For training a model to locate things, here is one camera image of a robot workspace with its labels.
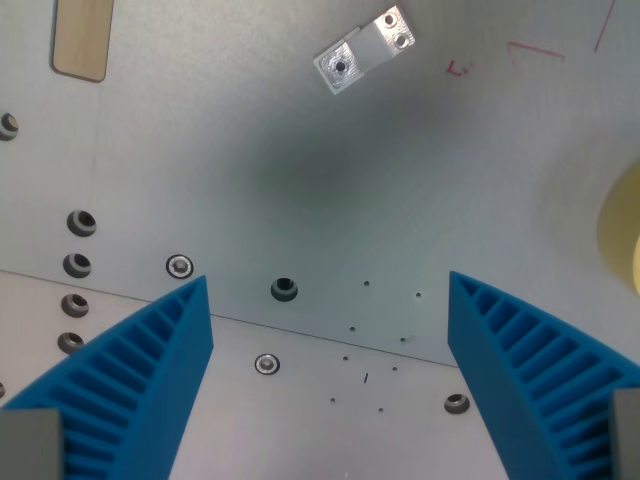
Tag light wooden rounded panel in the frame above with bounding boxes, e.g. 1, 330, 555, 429
50, 0, 113, 83

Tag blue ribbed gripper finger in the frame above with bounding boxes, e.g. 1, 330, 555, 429
0, 273, 215, 480
446, 270, 640, 480

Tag pale yellow round object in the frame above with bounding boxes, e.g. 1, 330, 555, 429
595, 164, 640, 294

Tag silver hex socket screw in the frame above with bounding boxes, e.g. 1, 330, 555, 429
165, 253, 196, 280
253, 352, 281, 376

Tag machined aluminium bracket block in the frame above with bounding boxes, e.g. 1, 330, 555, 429
312, 4, 418, 96

